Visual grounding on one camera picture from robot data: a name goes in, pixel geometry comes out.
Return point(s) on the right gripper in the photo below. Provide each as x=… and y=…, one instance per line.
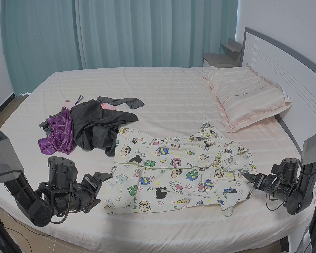
x=264, y=183

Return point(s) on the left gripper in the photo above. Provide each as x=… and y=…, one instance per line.
x=76, y=199

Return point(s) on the white printed pyjama top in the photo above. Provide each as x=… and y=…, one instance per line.
x=168, y=167

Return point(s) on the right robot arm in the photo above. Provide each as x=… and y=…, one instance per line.
x=302, y=194

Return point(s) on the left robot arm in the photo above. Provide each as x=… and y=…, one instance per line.
x=29, y=201

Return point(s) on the bed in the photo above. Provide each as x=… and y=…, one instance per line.
x=160, y=88

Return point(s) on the black garment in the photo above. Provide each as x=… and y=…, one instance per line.
x=94, y=120

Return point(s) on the purple satin garment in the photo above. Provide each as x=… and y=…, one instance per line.
x=60, y=133

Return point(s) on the pink garment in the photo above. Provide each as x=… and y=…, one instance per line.
x=108, y=106

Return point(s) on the dark grey thin garment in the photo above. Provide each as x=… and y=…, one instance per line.
x=134, y=103

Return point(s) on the pink striped pillow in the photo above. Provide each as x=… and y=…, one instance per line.
x=247, y=96

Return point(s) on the grey bedside table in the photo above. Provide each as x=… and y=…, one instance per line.
x=213, y=59

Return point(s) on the blue-green curtain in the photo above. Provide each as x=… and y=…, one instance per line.
x=39, y=35
x=152, y=22

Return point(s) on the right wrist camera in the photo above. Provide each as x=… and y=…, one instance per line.
x=276, y=169

